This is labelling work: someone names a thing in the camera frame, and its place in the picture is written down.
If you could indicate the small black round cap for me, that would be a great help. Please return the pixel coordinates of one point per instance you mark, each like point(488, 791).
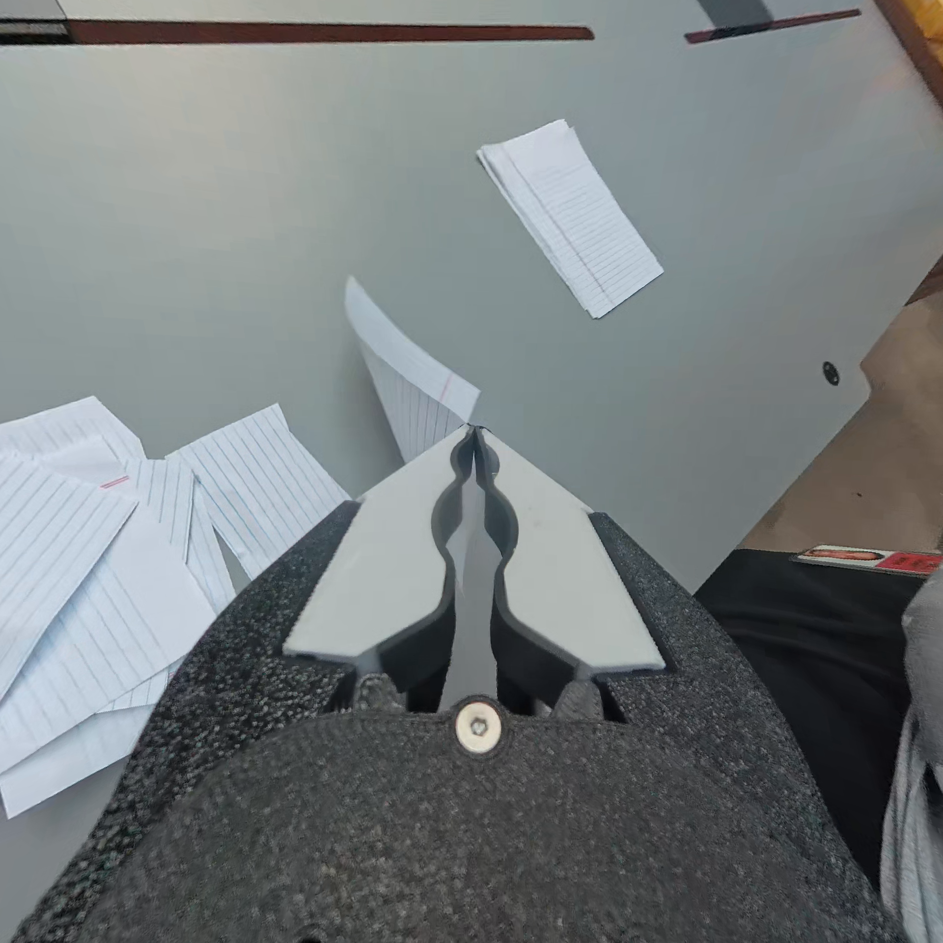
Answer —
point(831, 373)

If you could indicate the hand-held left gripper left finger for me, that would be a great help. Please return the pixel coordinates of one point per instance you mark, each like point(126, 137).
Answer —
point(368, 574)

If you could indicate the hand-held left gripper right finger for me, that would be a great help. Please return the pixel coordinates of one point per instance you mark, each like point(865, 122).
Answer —
point(574, 582)

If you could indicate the lined paper sheet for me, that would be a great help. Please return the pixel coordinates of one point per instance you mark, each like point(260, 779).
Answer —
point(412, 383)

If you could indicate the red white label card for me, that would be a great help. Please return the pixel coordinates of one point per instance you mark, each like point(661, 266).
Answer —
point(869, 560)

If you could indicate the person's grey hooded sweatshirt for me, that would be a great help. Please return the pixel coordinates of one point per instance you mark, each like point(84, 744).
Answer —
point(917, 737)

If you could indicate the stack of lined paper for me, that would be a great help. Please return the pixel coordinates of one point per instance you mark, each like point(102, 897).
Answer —
point(574, 221)

